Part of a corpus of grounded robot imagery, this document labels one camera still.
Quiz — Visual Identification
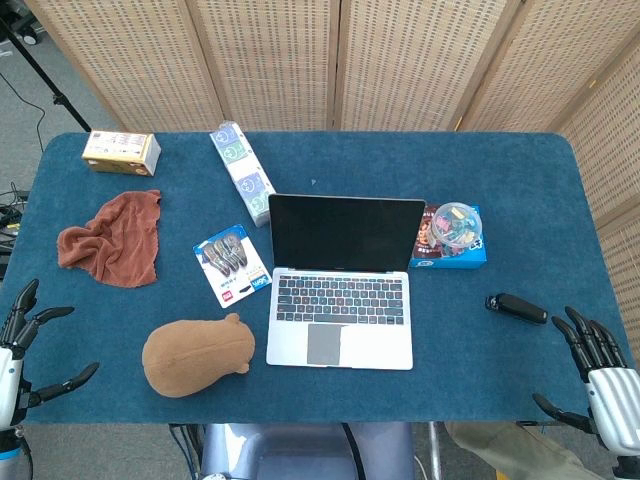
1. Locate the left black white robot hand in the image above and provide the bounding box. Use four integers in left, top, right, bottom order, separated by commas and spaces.
0, 278, 101, 431

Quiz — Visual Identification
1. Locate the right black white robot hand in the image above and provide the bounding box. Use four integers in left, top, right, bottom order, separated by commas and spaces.
532, 305, 640, 457

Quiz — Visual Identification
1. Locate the silver laptop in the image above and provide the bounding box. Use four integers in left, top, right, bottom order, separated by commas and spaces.
265, 192, 427, 372

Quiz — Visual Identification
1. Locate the khaki cloth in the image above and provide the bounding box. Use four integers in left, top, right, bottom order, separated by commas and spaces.
443, 422, 617, 480

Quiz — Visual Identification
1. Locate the rust brown towel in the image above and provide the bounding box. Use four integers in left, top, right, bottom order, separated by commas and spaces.
56, 189, 163, 289

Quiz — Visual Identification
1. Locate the brown plush toy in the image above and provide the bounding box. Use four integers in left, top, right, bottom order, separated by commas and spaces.
141, 312, 257, 399

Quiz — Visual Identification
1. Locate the metal table leg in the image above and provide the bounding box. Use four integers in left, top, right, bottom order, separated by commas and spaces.
427, 422, 445, 480

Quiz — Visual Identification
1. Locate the blue snack box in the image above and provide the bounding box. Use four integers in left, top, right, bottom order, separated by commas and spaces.
408, 202, 489, 271

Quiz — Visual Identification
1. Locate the clear jar of binder clips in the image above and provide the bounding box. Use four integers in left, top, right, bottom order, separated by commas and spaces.
430, 201, 484, 249

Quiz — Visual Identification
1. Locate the gold yellow cardboard box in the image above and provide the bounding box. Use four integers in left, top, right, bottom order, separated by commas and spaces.
81, 130, 162, 177

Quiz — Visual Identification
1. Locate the blue carpet table cover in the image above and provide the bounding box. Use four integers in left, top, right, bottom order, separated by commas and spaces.
0, 131, 622, 426

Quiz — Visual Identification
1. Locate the black tripod stand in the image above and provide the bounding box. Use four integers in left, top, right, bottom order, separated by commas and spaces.
0, 17, 92, 133

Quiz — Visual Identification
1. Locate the blue-grey robot torso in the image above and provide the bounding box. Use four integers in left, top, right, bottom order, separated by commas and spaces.
199, 422, 416, 480

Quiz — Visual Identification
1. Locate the long white tissue pack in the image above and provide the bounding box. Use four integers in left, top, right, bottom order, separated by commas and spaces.
209, 120, 278, 229

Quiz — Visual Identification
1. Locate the floor cable bundle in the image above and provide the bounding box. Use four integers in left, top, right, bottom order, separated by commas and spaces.
0, 182, 32, 281

